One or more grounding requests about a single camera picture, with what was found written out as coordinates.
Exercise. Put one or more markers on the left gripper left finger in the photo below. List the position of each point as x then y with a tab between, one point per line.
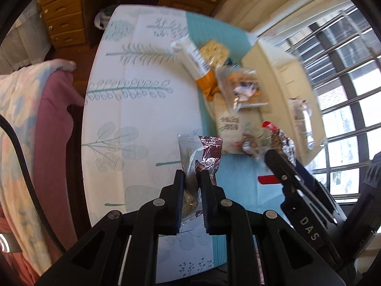
121	249

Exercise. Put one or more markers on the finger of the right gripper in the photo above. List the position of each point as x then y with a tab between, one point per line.
283	172

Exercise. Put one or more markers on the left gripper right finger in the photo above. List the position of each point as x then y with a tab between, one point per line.
261	250

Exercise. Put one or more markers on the white red-edged snack packet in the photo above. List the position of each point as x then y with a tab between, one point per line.
302	119

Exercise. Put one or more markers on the brown chocolate candy wrapper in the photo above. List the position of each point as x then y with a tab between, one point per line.
197	153

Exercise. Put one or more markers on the orange cookie tray pack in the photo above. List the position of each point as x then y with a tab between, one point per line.
240	87

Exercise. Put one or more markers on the white orange snack bar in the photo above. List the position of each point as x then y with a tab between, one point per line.
190	57

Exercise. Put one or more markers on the mixed nuts clear bag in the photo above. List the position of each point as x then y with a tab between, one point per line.
269	136

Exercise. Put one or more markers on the beige pastry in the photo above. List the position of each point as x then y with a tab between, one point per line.
231	128

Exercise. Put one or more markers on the pink cloth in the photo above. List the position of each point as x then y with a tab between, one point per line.
14	256

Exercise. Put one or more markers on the white plastic storage bin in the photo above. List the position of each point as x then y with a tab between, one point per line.
283	80

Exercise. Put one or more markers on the metal window security grille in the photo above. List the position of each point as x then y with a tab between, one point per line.
341	56

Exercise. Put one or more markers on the cream floral curtain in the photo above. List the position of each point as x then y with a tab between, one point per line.
276	19

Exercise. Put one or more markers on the white lace covered cabinet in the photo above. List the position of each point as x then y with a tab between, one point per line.
27	41

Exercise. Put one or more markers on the plastic bag under desk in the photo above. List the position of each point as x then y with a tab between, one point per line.
103	17

